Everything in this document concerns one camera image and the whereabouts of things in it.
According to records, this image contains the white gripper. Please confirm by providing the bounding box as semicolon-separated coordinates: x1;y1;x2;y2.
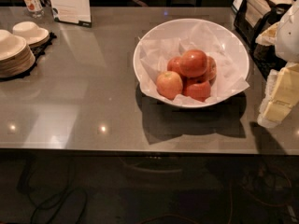
255;0;299;128

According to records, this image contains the red apple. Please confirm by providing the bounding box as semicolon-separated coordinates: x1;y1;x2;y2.
182;79;211;102
167;56;183;77
203;56;217;81
179;49;207;77

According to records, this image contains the front left yellowish apple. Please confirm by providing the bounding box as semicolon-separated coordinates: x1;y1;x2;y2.
156;71;183;100

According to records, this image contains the large white bowl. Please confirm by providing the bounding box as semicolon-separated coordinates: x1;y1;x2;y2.
133;18;250;109

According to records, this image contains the black rubber mat right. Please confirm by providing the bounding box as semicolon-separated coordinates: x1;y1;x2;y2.
252;44;287;79

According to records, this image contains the black rubber mat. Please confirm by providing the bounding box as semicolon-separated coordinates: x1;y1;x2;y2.
0;32;56;81
252;44;287;79

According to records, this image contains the white standing sign card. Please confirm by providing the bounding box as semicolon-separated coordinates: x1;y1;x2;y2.
50;0;92;27

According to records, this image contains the black rubber mat left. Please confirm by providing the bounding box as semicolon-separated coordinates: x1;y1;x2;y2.
0;32;56;81

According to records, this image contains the small stack of paper bowls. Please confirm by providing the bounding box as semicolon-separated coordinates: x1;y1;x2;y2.
12;21;50;48

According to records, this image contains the large stack of paper plates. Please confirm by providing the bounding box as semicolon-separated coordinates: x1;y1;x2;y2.
0;30;36;78

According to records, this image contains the orange cable on floor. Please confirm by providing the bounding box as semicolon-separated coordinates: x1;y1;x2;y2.
136;165;294;224

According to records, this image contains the black cable on floor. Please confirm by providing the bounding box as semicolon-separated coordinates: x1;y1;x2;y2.
17;159;89;224

